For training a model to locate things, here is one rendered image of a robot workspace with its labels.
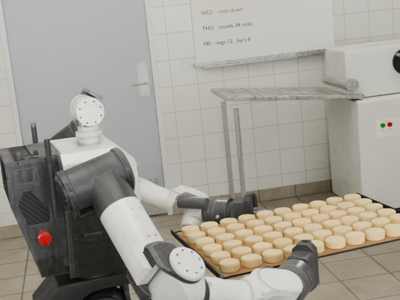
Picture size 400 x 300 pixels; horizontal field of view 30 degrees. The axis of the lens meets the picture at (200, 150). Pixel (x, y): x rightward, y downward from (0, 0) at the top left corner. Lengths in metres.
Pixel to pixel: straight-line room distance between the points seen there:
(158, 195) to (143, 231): 0.78
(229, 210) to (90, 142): 0.61
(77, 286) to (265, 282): 0.49
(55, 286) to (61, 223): 0.17
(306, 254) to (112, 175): 0.50
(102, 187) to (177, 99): 4.19
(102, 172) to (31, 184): 0.21
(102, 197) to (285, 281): 0.42
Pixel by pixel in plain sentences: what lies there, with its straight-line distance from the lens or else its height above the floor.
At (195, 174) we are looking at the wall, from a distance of 5.83.
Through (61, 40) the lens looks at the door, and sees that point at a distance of 5.64.
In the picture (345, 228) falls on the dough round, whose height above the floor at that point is 1.02.
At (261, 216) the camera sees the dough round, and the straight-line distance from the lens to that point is 2.15.
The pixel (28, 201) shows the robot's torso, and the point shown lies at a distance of 1.72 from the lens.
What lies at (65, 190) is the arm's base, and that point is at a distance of 1.55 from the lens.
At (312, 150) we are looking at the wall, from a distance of 6.03.
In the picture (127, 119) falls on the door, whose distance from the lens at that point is 5.72.
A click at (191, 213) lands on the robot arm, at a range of 2.28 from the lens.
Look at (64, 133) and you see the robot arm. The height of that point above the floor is 1.33.
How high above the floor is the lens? 1.65
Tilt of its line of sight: 12 degrees down
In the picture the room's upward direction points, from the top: 6 degrees counter-clockwise
